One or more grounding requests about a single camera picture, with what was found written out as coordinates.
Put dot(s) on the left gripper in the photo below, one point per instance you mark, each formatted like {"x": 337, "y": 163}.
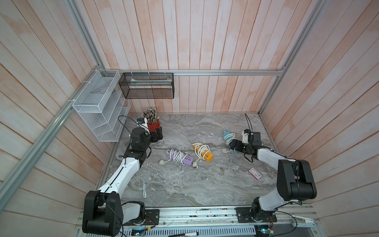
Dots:
{"x": 155, "y": 138}

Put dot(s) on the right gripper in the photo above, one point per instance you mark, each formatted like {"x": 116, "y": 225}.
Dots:
{"x": 238, "y": 145}

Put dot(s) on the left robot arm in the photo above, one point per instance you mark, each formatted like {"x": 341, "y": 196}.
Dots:
{"x": 103, "y": 212}

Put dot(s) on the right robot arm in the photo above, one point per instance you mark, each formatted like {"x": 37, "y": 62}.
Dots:
{"x": 295, "y": 182}

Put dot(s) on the purple power strip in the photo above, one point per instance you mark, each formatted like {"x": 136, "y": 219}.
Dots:
{"x": 180, "y": 157}

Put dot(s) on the orange power strip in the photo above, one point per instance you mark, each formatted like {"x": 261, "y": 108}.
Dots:
{"x": 202, "y": 152}

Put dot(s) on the red pencil cup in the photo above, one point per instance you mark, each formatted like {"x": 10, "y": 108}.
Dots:
{"x": 153, "y": 127}

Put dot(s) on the bundle of pencils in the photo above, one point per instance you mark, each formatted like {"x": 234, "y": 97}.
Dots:
{"x": 151, "y": 115}

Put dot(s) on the pink white card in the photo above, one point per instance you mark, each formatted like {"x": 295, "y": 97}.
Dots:
{"x": 255, "y": 173}

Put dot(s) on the black mesh basket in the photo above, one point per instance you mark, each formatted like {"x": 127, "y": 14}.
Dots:
{"x": 147, "y": 85}

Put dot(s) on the black marker pen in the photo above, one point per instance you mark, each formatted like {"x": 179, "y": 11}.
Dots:
{"x": 191, "y": 234}

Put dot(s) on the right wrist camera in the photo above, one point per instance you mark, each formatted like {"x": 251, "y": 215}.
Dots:
{"x": 253, "y": 138}

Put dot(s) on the white wire mesh shelf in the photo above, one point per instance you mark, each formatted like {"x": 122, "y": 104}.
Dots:
{"x": 100, "y": 104}

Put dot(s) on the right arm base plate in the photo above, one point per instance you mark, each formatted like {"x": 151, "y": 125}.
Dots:
{"x": 254, "y": 215}

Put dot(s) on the horizontal aluminium wall rail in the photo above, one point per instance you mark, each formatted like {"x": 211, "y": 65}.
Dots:
{"x": 219, "y": 72}

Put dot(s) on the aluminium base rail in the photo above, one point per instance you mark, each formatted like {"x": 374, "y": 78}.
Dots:
{"x": 226, "y": 221}

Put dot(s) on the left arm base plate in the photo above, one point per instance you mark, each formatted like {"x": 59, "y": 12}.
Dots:
{"x": 150, "y": 218}

